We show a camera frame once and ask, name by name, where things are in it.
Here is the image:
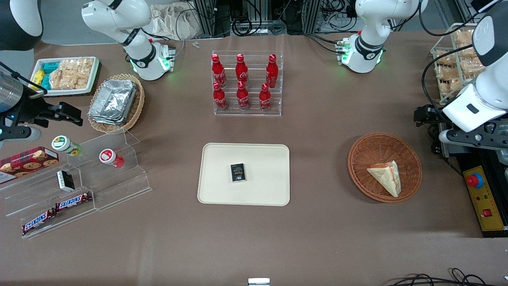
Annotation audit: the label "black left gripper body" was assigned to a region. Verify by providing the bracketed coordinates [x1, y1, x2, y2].
[425, 106, 449, 128]

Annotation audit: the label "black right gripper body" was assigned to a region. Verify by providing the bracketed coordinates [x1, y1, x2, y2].
[15, 92, 61, 128]

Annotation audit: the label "triangular sandwich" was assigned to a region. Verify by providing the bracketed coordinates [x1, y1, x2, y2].
[366, 160, 402, 198]

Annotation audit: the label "white rectangular snack tray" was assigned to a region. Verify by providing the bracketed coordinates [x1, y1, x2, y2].
[29, 56, 100, 97]

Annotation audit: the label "brown wicker basket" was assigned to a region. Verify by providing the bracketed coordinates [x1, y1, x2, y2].
[348, 132, 423, 204]

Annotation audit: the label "light oval wicker basket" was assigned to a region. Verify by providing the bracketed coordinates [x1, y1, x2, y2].
[87, 73, 146, 134]

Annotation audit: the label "beige plastic tray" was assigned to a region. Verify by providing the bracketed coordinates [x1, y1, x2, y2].
[197, 143, 291, 207]

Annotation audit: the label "green lid yogurt cup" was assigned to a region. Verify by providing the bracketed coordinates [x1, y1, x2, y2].
[51, 135, 83, 157]

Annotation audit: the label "clear rice cracker bag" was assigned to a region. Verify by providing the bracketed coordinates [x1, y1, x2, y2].
[49, 68, 77, 91]
[62, 58, 94, 89]

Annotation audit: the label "fried snack bag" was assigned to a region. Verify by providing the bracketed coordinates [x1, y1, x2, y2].
[434, 51, 457, 66]
[458, 44, 481, 58]
[454, 29, 479, 45]
[440, 79, 463, 95]
[460, 59, 485, 76]
[436, 66, 463, 80]

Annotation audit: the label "stack of foil trays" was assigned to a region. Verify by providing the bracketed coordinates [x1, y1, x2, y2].
[88, 79, 138, 126]

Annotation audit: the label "black side appliance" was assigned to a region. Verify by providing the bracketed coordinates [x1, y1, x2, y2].
[438, 119, 508, 239]

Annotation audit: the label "red cookie box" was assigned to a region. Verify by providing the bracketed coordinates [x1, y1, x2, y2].
[0, 146, 60, 184]

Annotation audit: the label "red lid yogurt cup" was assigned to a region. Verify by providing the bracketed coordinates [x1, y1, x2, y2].
[99, 149, 125, 169]

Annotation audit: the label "small black white box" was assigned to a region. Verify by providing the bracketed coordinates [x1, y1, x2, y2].
[56, 170, 75, 192]

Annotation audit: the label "steel pan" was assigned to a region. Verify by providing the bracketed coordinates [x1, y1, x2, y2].
[492, 119, 508, 165]

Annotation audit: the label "Snickers chocolate bar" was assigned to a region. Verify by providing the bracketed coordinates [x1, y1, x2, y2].
[55, 192, 93, 211]
[22, 209, 57, 235]

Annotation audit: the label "clear acrylic stepped shelf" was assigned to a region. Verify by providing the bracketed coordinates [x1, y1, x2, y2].
[0, 129, 153, 240]

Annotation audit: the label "yellow control box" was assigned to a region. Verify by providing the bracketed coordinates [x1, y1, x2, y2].
[463, 165, 508, 232]

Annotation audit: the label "beige cloth bag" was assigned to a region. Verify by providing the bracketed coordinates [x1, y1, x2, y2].
[150, 3, 200, 41]

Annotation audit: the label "red cola bottle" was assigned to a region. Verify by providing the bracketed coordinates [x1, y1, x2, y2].
[211, 54, 227, 88]
[236, 81, 251, 111]
[212, 82, 229, 112]
[235, 54, 250, 86]
[265, 54, 279, 89]
[259, 83, 273, 113]

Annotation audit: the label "clear acrylic bottle rack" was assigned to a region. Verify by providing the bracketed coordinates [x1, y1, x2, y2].
[211, 50, 284, 117]

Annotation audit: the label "small black snack box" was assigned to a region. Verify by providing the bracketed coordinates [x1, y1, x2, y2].
[230, 163, 247, 184]

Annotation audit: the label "black appliance cable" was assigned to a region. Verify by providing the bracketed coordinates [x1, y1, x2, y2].
[428, 126, 465, 177]

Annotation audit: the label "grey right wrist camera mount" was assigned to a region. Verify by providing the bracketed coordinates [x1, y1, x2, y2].
[0, 126, 42, 143]

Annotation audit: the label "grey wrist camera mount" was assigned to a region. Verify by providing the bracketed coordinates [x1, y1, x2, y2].
[0, 126, 42, 143]
[438, 121, 508, 151]

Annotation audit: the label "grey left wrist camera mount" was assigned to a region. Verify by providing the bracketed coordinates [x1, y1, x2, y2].
[438, 121, 508, 151]

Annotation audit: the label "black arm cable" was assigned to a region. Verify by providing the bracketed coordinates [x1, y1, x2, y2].
[418, 0, 501, 108]

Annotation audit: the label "white wire rack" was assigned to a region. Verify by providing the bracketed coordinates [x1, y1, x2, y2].
[430, 23, 508, 106]

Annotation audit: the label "black floor cables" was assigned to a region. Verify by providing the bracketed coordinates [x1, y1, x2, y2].
[380, 268, 508, 286]

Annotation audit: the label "aluminium equipment frame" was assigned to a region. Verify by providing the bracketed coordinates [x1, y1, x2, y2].
[194, 0, 358, 39]

